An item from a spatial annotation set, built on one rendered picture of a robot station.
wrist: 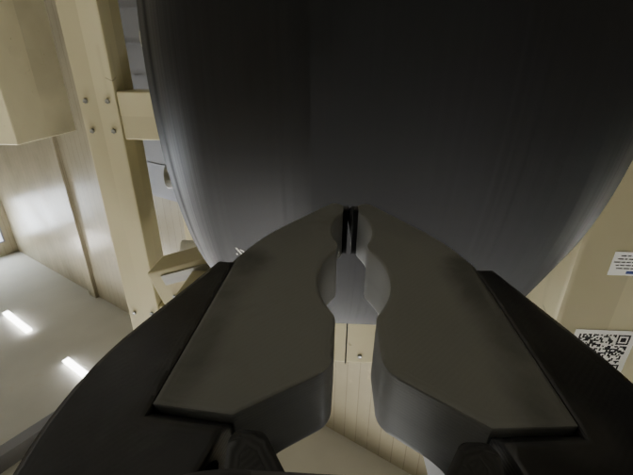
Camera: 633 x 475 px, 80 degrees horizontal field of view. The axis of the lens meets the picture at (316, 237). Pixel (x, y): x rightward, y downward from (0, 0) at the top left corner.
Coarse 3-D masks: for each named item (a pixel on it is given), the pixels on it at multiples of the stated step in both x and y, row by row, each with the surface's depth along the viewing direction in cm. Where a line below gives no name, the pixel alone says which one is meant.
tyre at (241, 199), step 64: (192, 0) 18; (256, 0) 17; (320, 0) 17; (384, 0) 17; (448, 0) 16; (512, 0) 16; (576, 0) 16; (192, 64) 19; (256, 64) 18; (320, 64) 18; (384, 64) 18; (448, 64) 17; (512, 64) 17; (576, 64) 17; (192, 128) 20; (256, 128) 19; (320, 128) 19; (384, 128) 19; (448, 128) 19; (512, 128) 18; (576, 128) 18; (192, 192) 24; (256, 192) 21; (320, 192) 21; (384, 192) 21; (448, 192) 21; (512, 192) 20; (576, 192) 21; (512, 256) 23
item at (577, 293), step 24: (624, 192) 40; (600, 216) 41; (624, 216) 41; (600, 240) 42; (624, 240) 42; (576, 264) 44; (600, 264) 43; (552, 288) 48; (576, 288) 45; (600, 288) 45; (624, 288) 45; (552, 312) 48; (576, 312) 46; (600, 312) 46; (624, 312) 46
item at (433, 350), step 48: (384, 240) 10; (432, 240) 10; (384, 288) 9; (432, 288) 8; (480, 288) 8; (384, 336) 7; (432, 336) 7; (480, 336) 7; (384, 384) 7; (432, 384) 6; (480, 384) 6; (528, 384) 6; (432, 432) 6; (480, 432) 6; (528, 432) 6
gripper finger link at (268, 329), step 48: (288, 240) 10; (336, 240) 11; (240, 288) 8; (288, 288) 8; (192, 336) 7; (240, 336) 7; (288, 336) 7; (192, 384) 6; (240, 384) 6; (288, 384) 6; (288, 432) 7
